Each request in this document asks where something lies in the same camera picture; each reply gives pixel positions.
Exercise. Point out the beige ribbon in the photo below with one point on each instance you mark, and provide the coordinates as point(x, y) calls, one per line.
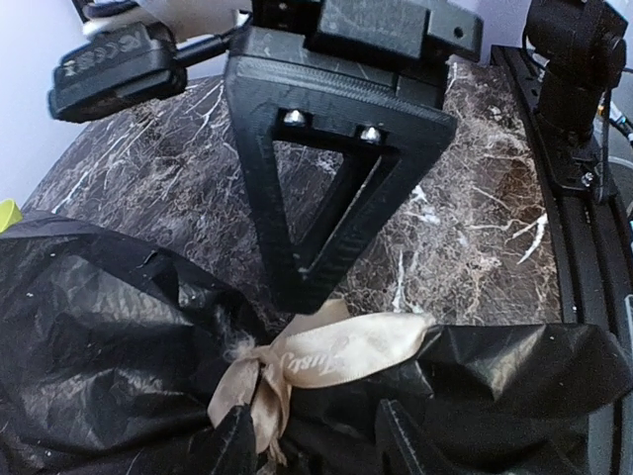
point(325, 349)

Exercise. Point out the black front rail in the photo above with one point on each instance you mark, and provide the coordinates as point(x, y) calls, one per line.
point(592, 239)

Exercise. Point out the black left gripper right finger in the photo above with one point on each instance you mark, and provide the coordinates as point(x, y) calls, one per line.
point(402, 448)

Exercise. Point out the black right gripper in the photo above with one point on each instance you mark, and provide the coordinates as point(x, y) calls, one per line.
point(336, 110)

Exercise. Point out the green bowl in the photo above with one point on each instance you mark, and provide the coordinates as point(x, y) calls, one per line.
point(10, 214)

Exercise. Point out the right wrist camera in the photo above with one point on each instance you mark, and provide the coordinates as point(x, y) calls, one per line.
point(116, 71)

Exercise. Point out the black wrapping paper sheet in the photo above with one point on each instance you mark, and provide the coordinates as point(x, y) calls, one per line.
point(112, 349)

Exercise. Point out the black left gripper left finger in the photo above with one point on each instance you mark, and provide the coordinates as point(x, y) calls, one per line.
point(230, 448)

